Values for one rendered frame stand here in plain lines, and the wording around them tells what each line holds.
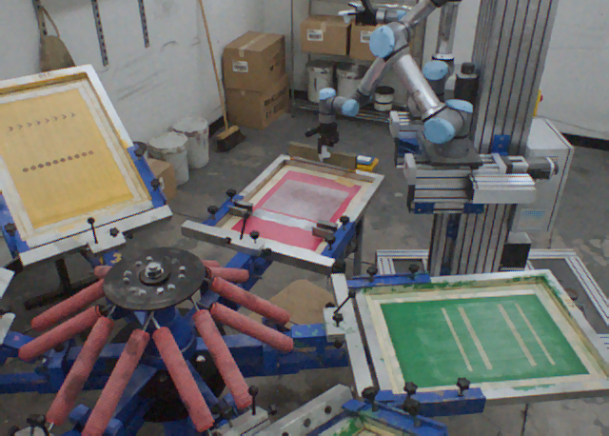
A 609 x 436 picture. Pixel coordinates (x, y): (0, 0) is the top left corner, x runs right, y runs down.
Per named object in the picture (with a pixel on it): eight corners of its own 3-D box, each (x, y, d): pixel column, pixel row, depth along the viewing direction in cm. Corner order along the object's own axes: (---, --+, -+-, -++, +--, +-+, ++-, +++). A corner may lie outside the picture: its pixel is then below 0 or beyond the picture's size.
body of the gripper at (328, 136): (333, 148, 275) (333, 126, 269) (316, 146, 278) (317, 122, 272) (339, 142, 281) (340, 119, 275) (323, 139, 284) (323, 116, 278)
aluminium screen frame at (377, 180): (282, 160, 313) (281, 154, 311) (384, 182, 293) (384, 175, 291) (203, 235, 252) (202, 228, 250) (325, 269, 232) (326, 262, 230)
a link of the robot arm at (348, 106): (364, 96, 263) (344, 90, 269) (350, 103, 256) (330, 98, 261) (363, 112, 267) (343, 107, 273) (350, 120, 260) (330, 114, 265)
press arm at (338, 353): (519, 344, 209) (522, 331, 206) (526, 355, 204) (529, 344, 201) (173, 370, 198) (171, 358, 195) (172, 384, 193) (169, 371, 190)
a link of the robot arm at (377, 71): (406, 9, 244) (354, 92, 279) (394, 14, 237) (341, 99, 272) (426, 28, 242) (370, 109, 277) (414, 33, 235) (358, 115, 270)
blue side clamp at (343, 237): (343, 230, 258) (343, 217, 254) (354, 233, 256) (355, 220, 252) (317, 268, 234) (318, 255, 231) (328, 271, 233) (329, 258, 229)
